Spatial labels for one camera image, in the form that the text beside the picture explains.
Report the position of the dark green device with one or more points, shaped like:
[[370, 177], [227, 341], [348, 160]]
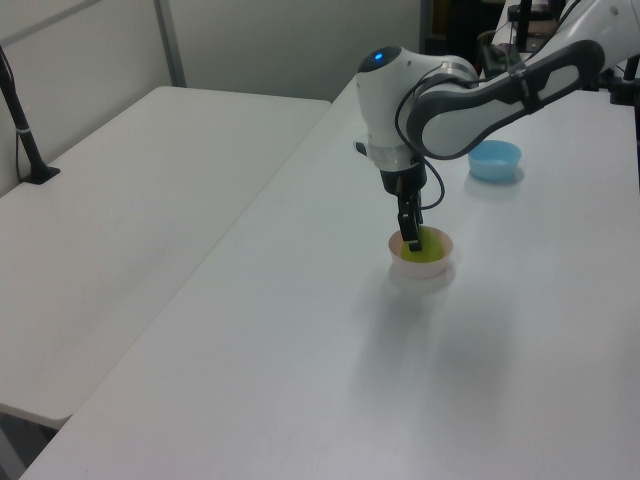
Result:
[[497, 55]]

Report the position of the brown board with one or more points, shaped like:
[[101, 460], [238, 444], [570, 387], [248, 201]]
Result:
[[542, 25]]

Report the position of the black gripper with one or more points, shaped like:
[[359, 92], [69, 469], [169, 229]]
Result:
[[402, 179]]

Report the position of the black upright pole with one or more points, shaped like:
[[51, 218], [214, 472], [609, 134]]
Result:
[[523, 25]]

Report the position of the black camera stand pole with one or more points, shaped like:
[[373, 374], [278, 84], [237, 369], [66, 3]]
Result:
[[27, 145]]

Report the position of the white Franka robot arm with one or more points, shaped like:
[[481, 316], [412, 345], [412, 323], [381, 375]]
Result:
[[450, 125]]

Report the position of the pink plastic bowl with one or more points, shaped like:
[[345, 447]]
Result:
[[425, 270]]

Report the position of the grey partition frame post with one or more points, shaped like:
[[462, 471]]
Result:
[[171, 45]]

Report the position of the green pear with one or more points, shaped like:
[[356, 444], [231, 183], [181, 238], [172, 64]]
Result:
[[430, 250]]

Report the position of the blue plastic bowl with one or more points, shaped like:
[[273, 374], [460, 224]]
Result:
[[495, 162]]

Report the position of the black clamp stand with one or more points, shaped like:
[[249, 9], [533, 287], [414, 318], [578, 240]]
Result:
[[625, 85]]

